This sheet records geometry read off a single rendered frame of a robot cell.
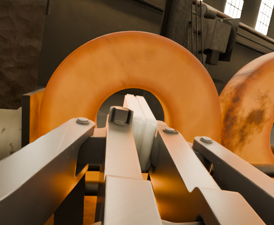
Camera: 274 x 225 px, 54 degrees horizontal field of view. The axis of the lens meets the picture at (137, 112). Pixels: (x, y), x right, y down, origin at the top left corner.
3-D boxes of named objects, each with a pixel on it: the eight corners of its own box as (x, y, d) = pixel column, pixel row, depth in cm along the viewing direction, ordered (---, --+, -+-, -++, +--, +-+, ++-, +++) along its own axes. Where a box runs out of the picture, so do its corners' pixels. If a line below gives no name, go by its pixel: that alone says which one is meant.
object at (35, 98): (43, 191, 28) (45, 86, 26) (49, 191, 28) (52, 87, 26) (20, 235, 21) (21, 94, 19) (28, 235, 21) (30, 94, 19)
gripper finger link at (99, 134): (125, 171, 13) (62, 163, 13) (122, 136, 18) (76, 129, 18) (130, 142, 13) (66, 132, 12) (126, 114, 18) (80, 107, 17)
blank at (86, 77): (47, 26, 23) (37, 19, 20) (219, 42, 25) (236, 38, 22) (43, 194, 26) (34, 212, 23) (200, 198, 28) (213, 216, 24)
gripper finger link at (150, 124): (144, 119, 14) (158, 122, 14) (134, 94, 21) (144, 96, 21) (134, 171, 15) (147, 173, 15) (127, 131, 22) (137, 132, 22)
